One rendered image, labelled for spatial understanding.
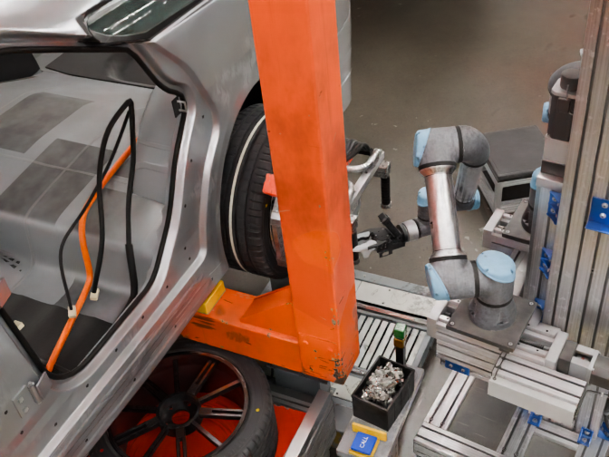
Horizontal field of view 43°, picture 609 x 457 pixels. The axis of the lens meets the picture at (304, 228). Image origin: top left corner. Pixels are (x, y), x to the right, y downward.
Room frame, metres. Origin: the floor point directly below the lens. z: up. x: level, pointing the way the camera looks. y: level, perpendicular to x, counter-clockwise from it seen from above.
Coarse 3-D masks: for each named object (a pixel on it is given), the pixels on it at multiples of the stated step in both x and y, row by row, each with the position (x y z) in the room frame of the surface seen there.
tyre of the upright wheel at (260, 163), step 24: (240, 120) 2.45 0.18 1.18; (264, 120) 2.43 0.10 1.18; (240, 144) 2.34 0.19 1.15; (264, 144) 2.31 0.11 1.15; (240, 168) 2.25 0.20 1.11; (264, 168) 2.22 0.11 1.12; (240, 192) 2.19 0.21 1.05; (240, 216) 2.15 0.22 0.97; (264, 216) 2.14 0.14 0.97; (240, 240) 2.13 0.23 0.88; (264, 240) 2.12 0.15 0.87; (264, 264) 2.10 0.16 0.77
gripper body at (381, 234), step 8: (400, 224) 2.15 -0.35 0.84; (376, 232) 2.13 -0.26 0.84; (384, 232) 2.12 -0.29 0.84; (376, 240) 2.10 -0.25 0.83; (392, 240) 2.12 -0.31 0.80; (400, 240) 2.12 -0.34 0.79; (376, 248) 2.09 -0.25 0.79; (384, 248) 2.10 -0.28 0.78; (392, 248) 2.11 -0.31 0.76; (384, 256) 2.08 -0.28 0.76
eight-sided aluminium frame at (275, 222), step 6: (276, 198) 2.17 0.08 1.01; (276, 204) 2.16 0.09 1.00; (276, 210) 2.14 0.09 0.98; (276, 216) 2.13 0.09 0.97; (276, 222) 2.12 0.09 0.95; (276, 228) 2.12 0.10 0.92; (276, 234) 2.12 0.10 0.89; (282, 234) 2.15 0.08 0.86; (276, 240) 2.12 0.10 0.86; (282, 240) 2.14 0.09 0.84; (276, 246) 2.12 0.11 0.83; (282, 246) 2.14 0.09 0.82; (276, 252) 2.13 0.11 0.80; (282, 252) 2.13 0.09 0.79; (276, 258) 2.13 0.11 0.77; (282, 258) 2.12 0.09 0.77; (282, 264) 2.12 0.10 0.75
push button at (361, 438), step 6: (360, 432) 1.54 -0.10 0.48; (354, 438) 1.52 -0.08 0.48; (360, 438) 1.52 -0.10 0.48; (366, 438) 1.52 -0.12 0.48; (372, 438) 1.51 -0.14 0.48; (354, 444) 1.50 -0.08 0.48; (360, 444) 1.49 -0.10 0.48; (366, 444) 1.49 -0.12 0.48; (372, 444) 1.49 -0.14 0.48; (354, 450) 1.48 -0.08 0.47; (360, 450) 1.47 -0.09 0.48; (366, 450) 1.47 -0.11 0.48
